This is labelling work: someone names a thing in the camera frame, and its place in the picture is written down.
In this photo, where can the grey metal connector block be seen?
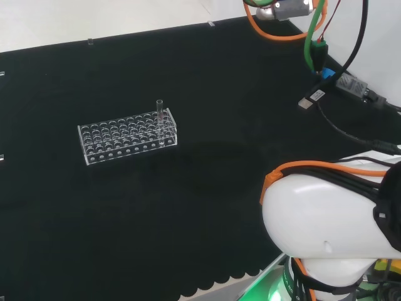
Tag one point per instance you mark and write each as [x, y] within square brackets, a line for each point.
[291, 11]

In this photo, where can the black bench cloth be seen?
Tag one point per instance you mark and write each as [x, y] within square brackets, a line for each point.
[125, 219]

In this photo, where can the blue plug connector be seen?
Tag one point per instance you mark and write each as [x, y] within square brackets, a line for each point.
[329, 74]

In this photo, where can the green plug connector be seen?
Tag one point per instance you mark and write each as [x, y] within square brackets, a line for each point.
[320, 51]

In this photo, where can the grey adapter box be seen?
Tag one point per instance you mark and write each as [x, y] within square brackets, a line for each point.
[351, 84]

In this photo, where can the clear glass test tube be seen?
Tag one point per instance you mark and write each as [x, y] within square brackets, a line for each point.
[160, 108]

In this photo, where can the clear acrylic test tube rack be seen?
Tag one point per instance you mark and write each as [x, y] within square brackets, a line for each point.
[94, 157]

